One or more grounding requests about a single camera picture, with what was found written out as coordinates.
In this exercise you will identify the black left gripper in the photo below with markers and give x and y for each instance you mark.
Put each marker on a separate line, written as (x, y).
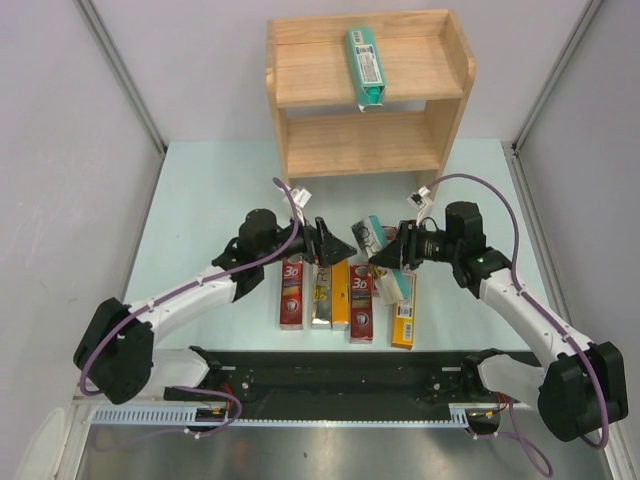
(321, 245)

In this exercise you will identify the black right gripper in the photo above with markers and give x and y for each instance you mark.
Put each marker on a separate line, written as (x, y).
(404, 248)

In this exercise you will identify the teal toothpaste box with barcode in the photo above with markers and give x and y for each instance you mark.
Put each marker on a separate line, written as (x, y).
(365, 68)

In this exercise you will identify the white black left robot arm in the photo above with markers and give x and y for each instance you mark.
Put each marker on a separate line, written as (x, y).
(115, 355)

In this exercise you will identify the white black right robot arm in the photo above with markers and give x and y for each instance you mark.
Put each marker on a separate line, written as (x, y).
(578, 387)

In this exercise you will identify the wooden two-tier shelf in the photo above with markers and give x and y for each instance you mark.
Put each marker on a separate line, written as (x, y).
(430, 70)

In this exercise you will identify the middle red 3D toothpaste box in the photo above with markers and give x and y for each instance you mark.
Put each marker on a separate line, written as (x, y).
(361, 305)

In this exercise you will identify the red 3d toothpaste box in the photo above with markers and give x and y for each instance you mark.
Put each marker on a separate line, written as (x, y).
(361, 305)
(291, 298)

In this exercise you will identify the left red 3D toothpaste box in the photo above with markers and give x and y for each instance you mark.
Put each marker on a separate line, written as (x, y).
(291, 298)

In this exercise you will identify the silver yellow toothpaste box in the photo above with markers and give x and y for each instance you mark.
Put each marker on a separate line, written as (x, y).
(330, 297)

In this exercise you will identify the yellow toothpaste box with barcode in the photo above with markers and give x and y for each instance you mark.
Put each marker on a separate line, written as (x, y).
(404, 314)

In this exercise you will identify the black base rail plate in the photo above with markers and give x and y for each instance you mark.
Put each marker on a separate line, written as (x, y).
(338, 386)

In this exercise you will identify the white slotted cable duct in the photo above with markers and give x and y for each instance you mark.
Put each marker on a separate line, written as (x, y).
(192, 416)

